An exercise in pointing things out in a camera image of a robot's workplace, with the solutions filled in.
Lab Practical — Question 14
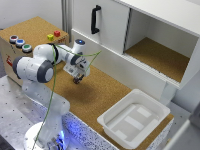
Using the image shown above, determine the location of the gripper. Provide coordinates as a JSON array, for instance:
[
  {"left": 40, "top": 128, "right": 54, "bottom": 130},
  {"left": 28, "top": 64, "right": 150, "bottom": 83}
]
[{"left": 63, "top": 61, "right": 89, "bottom": 79}]

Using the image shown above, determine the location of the yellow block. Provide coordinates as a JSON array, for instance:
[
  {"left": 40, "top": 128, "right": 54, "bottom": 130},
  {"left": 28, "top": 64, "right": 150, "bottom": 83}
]
[{"left": 46, "top": 33, "right": 55, "bottom": 42}]

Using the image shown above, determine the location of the pink block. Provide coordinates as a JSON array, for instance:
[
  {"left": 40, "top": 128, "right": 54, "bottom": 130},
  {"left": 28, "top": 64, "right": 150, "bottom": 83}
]
[{"left": 53, "top": 30, "right": 62, "bottom": 38}]

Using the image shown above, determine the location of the green button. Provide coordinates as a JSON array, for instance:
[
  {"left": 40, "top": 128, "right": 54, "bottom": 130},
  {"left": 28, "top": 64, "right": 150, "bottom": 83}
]
[{"left": 21, "top": 43, "right": 34, "bottom": 54}]

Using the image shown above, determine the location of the wooden drawer box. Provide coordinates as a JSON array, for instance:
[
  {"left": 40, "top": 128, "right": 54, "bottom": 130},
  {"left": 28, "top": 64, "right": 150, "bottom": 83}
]
[{"left": 0, "top": 16, "right": 71, "bottom": 86}]

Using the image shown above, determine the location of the blue button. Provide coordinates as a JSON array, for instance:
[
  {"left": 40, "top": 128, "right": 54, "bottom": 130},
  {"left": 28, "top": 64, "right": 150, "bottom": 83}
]
[{"left": 14, "top": 38, "right": 27, "bottom": 48}]

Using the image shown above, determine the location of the white sliding door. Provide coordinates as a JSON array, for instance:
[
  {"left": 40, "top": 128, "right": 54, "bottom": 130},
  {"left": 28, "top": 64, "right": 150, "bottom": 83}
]
[{"left": 72, "top": 0, "right": 131, "bottom": 56}]

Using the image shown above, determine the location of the red button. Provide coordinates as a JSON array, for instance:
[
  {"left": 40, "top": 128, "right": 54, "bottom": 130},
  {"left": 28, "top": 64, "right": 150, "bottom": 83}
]
[{"left": 8, "top": 34, "right": 20, "bottom": 44}]

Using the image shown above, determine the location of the white plastic box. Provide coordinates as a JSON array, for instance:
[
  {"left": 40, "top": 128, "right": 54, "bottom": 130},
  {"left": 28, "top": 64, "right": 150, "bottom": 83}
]
[{"left": 96, "top": 87, "right": 172, "bottom": 150}]

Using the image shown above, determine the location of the white cabinet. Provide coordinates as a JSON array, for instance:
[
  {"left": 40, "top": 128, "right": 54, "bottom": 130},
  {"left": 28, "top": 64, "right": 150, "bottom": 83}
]
[{"left": 70, "top": 0, "right": 200, "bottom": 107}]

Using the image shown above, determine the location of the green cable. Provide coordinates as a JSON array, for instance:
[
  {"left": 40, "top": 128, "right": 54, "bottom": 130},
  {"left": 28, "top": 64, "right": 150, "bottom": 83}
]
[{"left": 31, "top": 44, "right": 103, "bottom": 150}]

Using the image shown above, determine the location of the black door handle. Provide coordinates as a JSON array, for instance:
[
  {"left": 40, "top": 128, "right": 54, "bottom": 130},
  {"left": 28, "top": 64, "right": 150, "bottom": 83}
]
[{"left": 90, "top": 4, "right": 103, "bottom": 36}]

